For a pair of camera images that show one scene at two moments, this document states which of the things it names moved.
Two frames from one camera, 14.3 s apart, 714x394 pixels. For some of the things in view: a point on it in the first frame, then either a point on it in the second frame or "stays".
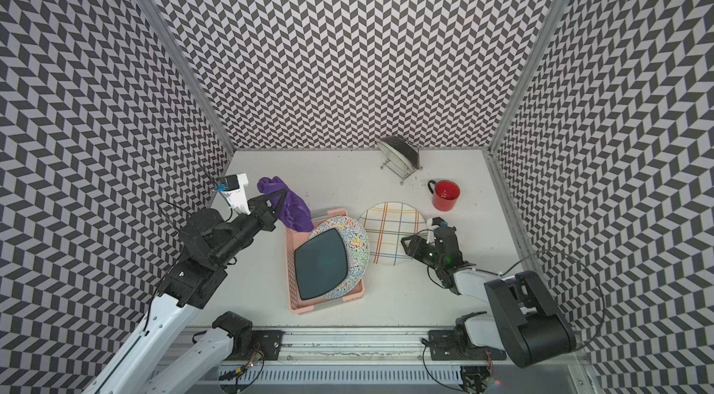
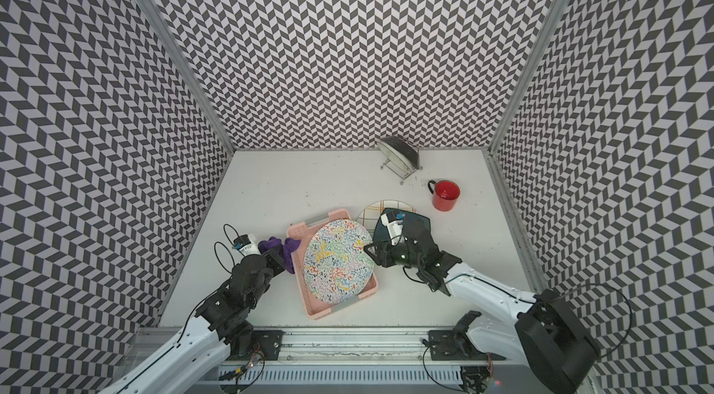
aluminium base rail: [364, 361] stays
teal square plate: [321, 264] to [416, 229]
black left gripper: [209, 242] to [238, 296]
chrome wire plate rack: [411, 171] stays
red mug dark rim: [444, 194] stays
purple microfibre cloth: [294, 213] to [288, 246]
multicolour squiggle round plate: [357, 248] stays
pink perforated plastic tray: [295, 239] to [317, 307]
